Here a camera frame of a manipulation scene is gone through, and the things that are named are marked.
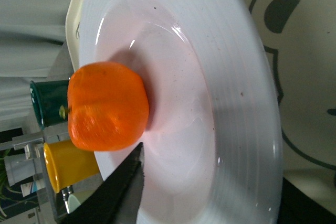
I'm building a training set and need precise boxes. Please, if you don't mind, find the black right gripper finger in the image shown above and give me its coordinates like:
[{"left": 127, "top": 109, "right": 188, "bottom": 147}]
[{"left": 62, "top": 142, "right": 144, "bottom": 223}]

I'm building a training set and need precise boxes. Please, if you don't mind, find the orange mandarin fruit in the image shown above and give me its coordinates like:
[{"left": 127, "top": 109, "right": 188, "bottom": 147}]
[{"left": 60, "top": 62, "right": 149, "bottom": 151}]

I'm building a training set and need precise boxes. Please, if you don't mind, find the white round ridged plate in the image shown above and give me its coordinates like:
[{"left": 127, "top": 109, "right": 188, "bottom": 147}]
[{"left": 79, "top": 0, "right": 282, "bottom": 223}]

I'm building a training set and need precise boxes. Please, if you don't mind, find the yellow enamel mug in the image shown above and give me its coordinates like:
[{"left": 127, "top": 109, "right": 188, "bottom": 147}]
[{"left": 43, "top": 140, "right": 99, "bottom": 193}]

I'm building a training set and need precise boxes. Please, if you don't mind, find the dark green enamel mug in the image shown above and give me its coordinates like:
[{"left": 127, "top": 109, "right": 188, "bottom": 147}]
[{"left": 29, "top": 79, "right": 69, "bottom": 130}]

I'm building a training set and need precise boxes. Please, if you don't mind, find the grey curtain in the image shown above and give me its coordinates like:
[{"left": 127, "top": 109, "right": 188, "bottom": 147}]
[{"left": 1, "top": 0, "right": 70, "bottom": 131}]

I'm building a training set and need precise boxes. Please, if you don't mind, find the beige bear serving tray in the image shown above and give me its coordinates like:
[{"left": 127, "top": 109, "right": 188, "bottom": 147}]
[{"left": 65, "top": 0, "right": 336, "bottom": 195}]

